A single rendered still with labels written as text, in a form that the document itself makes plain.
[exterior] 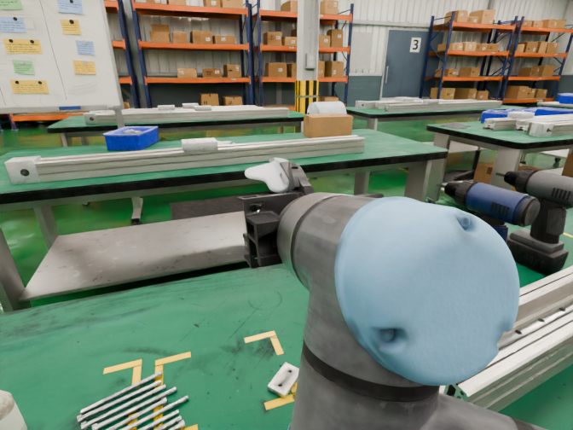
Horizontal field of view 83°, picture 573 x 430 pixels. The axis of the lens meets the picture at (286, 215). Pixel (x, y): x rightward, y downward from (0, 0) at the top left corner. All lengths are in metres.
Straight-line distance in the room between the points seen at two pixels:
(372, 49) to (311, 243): 12.34
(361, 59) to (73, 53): 10.29
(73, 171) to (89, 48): 1.39
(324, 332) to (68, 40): 2.85
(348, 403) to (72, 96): 2.87
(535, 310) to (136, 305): 0.73
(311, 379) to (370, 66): 12.36
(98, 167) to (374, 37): 11.49
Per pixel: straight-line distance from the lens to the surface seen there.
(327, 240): 0.17
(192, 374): 0.57
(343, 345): 0.16
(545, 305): 0.74
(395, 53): 12.93
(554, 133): 3.15
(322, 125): 2.33
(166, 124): 3.36
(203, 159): 1.65
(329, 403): 0.18
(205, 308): 0.68
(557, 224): 0.93
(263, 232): 0.26
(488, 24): 14.04
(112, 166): 1.65
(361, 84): 12.30
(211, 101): 9.62
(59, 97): 2.96
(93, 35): 2.91
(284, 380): 0.53
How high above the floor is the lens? 1.20
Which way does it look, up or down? 24 degrees down
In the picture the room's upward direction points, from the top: straight up
